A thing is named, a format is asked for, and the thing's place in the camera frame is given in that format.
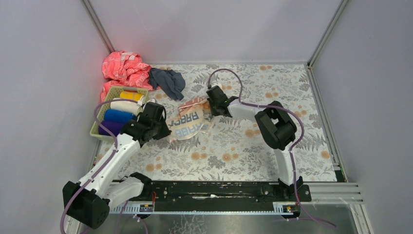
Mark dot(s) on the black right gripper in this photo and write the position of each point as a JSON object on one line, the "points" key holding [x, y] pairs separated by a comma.
{"points": [[212, 105]]}

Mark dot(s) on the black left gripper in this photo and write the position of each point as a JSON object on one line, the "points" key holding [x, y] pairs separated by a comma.
{"points": [[161, 126]]}

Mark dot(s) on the beige lettered towel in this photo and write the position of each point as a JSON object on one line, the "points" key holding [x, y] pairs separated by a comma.
{"points": [[193, 117]]}

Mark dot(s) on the purple towel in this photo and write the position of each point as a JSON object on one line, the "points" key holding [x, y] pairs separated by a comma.
{"points": [[114, 127]]}

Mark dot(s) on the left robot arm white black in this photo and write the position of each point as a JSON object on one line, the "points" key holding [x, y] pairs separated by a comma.
{"points": [[91, 198]]}

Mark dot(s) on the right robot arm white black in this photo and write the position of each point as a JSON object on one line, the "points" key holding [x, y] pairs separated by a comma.
{"points": [[276, 126]]}

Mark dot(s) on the white rolled towel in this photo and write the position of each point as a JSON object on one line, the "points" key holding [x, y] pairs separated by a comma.
{"points": [[126, 106]]}

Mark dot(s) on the yellow rolled towel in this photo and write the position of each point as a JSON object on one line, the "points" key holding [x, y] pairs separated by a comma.
{"points": [[132, 96]]}

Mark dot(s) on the blue rolled towel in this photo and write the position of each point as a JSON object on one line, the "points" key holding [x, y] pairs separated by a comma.
{"points": [[119, 116]]}

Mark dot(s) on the dark grey cloth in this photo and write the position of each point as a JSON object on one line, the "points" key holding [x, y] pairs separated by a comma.
{"points": [[169, 81]]}

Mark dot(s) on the pale green plastic basket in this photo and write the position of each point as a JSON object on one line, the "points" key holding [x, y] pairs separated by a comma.
{"points": [[114, 92]]}

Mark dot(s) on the floral table cloth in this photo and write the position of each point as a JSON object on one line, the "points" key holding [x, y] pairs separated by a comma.
{"points": [[233, 149]]}

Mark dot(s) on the pink patterned cloth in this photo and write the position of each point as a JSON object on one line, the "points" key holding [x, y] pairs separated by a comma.
{"points": [[124, 69]]}

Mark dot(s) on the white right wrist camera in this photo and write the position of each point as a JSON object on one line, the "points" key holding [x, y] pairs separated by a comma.
{"points": [[216, 84]]}

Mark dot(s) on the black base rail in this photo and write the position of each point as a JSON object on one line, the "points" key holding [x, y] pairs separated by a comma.
{"points": [[220, 196]]}

